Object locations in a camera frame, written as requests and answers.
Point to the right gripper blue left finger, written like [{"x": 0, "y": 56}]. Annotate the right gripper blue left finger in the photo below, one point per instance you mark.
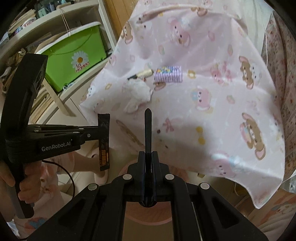
[{"x": 137, "y": 170}]

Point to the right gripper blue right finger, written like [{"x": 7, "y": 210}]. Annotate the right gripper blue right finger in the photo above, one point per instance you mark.
[{"x": 158, "y": 189}]

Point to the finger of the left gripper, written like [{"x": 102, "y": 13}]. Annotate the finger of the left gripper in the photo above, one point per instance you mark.
[
  {"x": 80, "y": 138},
  {"x": 61, "y": 128}
]

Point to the black plastic spoon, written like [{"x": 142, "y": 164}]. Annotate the black plastic spoon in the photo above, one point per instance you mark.
[{"x": 148, "y": 176}]

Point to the black orange snack wrapper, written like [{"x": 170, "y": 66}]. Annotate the black orange snack wrapper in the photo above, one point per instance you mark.
[{"x": 103, "y": 126}]

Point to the white tissue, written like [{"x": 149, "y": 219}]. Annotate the white tissue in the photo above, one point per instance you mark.
[{"x": 138, "y": 92}]

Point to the purple cartoon tissue pack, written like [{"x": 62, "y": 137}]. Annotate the purple cartoon tissue pack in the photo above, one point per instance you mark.
[{"x": 168, "y": 74}]

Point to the pink perforated trash basket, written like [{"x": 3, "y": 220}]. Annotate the pink perforated trash basket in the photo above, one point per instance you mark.
[{"x": 159, "y": 214}]

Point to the person's left hand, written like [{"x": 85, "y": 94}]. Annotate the person's left hand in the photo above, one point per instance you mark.
[{"x": 30, "y": 187}]

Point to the pink slipper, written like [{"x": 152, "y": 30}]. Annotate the pink slipper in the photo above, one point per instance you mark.
[{"x": 93, "y": 164}]

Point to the person's pajama leg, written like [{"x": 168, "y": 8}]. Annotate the person's pajama leg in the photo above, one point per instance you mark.
[{"x": 50, "y": 199}]

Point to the green plastic storage box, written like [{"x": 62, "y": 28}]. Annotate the green plastic storage box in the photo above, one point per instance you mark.
[{"x": 72, "y": 54}]

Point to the white shelf unit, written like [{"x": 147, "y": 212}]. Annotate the white shelf unit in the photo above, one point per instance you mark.
[{"x": 62, "y": 107}]

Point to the pink cartoon bear bedsheet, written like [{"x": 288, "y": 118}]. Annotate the pink cartoon bear bedsheet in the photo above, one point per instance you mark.
[{"x": 222, "y": 120}]

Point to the strawberry print quilt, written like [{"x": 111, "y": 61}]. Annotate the strawberry print quilt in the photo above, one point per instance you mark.
[{"x": 278, "y": 52}]

